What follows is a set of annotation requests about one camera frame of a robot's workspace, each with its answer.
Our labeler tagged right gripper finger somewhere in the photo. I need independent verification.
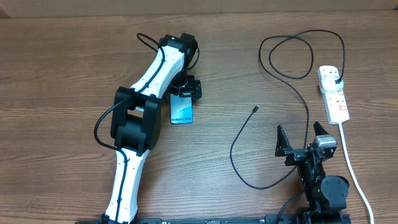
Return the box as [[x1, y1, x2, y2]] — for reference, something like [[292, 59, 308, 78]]
[[275, 125, 292, 157], [313, 121, 328, 136]]

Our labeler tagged Samsung Galaxy smartphone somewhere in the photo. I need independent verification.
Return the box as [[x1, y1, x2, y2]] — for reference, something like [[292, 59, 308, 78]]
[[170, 95, 193, 124]]

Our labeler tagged black USB charging cable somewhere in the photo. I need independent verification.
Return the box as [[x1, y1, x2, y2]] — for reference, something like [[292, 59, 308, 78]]
[[229, 29, 346, 190]]

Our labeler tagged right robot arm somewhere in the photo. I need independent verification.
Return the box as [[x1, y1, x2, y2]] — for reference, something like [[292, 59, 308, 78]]
[[275, 122, 351, 223]]

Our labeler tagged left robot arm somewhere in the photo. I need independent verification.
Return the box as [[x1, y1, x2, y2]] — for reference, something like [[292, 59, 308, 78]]
[[94, 33, 202, 223]]

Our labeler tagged white charger plug adapter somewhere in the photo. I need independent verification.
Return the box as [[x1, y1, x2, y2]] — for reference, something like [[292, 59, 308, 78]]
[[320, 77, 344, 94]]

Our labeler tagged white power strip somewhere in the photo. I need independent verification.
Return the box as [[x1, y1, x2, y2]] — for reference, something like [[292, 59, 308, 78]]
[[317, 65, 349, 124]]

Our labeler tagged white power strip cord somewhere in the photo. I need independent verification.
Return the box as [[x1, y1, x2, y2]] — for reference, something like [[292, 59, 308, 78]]
[[338, 123, 375, 224]]

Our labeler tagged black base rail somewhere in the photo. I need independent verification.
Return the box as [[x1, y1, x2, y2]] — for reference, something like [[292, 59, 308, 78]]
[[75, 215, 351, 224]]

